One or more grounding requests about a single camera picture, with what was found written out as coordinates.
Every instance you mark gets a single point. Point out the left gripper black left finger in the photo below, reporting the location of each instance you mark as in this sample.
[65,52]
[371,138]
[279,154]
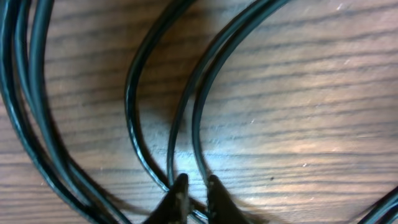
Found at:
[175,206]

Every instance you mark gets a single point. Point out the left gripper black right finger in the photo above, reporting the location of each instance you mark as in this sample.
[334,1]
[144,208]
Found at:
[221,208]

